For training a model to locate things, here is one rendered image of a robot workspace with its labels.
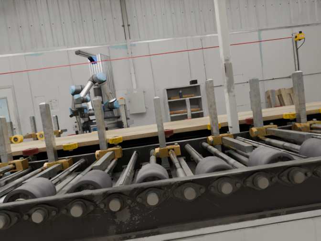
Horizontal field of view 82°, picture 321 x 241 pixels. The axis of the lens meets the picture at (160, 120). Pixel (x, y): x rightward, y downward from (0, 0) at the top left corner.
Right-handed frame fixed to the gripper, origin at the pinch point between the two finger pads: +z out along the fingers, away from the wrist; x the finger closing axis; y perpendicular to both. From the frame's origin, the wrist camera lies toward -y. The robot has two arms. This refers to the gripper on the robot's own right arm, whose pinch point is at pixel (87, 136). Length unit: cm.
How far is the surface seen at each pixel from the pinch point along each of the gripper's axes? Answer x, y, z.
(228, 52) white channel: -138, -128, -50
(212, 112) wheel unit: -120, -139, -16
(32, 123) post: 45, -30, -25
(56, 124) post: 20.2, -30.5, -21.5
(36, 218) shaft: -55, -192, 2
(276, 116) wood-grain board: -168, -121, -7
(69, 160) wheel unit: -40, -139, -1
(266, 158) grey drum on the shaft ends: -121, -184, -2
